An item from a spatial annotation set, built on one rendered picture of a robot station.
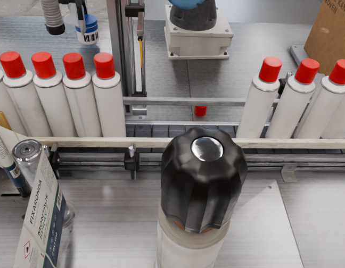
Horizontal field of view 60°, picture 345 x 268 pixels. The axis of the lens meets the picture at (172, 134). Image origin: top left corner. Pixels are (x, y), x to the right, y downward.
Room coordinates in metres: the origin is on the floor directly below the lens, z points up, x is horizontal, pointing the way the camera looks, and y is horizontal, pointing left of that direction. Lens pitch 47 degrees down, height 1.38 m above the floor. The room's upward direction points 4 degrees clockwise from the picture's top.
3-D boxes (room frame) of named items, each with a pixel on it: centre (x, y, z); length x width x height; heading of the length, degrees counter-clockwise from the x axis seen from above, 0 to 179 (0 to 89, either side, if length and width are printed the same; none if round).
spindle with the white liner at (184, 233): (0.17, -0.03, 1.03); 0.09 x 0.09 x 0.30
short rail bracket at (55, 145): (0.36, 0.23, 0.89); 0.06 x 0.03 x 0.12; 4
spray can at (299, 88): (0.46, -0.24, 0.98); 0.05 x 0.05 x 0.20
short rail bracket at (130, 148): (0.36, 0.07, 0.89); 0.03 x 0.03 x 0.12; 4
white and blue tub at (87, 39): (0.89, 0.30, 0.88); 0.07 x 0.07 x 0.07
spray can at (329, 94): (0.47, -0.30, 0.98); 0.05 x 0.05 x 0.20
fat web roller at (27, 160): (0.24, 0.19, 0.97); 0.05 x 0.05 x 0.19
